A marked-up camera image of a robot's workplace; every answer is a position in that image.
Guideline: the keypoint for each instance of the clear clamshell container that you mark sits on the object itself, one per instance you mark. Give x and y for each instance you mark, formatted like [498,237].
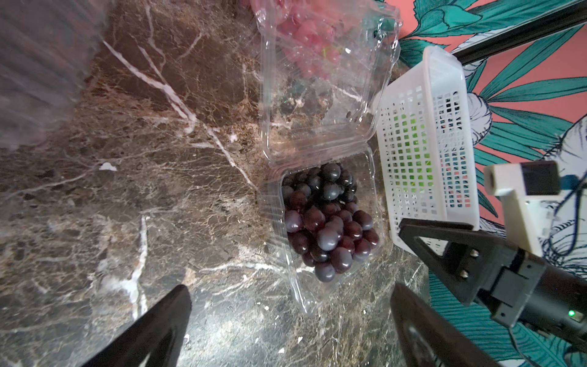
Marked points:
[306,123]
[46,51]

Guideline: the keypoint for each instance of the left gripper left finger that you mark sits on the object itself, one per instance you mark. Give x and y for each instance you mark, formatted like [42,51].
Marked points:
[156,338]

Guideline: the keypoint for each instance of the white plastic perforated basket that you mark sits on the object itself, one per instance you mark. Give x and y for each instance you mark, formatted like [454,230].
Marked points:
[434,91]

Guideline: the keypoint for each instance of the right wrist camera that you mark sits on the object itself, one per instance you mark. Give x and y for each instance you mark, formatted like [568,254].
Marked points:
[541,207]

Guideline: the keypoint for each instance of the red grape bunch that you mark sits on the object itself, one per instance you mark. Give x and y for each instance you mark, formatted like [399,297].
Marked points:
[308,30]

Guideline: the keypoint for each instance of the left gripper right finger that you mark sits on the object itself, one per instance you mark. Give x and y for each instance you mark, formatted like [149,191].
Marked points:
[427,339]

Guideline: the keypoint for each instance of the right black frame post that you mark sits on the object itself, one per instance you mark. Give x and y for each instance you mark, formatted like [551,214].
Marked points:
[552,23]

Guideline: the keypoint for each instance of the green grape bunch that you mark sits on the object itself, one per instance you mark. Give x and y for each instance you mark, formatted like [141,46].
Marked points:
[415,172]

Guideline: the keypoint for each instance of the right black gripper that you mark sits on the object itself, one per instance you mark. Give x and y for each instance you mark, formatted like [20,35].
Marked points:
[478,267]

